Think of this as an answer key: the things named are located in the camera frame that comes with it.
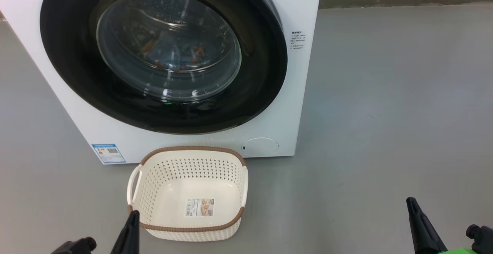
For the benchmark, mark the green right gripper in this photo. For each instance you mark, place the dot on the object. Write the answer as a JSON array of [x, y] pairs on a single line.
[[456, 251]]

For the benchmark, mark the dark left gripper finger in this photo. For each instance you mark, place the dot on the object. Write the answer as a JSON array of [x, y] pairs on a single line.
[[129, 238]]

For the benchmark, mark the round glass washer door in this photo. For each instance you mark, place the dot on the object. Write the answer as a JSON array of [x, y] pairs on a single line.
[[65, 54]]

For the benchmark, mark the white front-load washing machine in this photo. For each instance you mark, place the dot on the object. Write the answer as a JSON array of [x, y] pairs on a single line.
[[69, 131]]

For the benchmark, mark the cream perforated laundry basket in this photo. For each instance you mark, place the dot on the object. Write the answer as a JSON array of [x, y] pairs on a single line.
[[192, 234]]

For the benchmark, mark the basket product label sticker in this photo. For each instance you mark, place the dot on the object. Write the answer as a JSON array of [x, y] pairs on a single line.
[[199, 208]]

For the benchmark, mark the blue energy label sticker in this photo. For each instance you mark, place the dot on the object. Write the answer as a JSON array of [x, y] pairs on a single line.
[[109, 153]]

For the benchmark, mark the round white filter cover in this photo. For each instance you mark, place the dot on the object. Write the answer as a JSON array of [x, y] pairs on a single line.
[[260, 146]]

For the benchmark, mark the black text instruction decal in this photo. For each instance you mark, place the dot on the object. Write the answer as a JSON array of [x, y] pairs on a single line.
[[298, 40]]

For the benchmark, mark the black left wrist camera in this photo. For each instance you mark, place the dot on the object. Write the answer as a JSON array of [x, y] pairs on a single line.
[[77, 246]]

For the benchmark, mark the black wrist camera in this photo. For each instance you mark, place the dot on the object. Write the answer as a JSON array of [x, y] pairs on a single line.
[[77, 246], [481, 240]]

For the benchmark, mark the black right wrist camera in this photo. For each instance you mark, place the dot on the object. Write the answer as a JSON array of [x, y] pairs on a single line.
[[481, 240]]

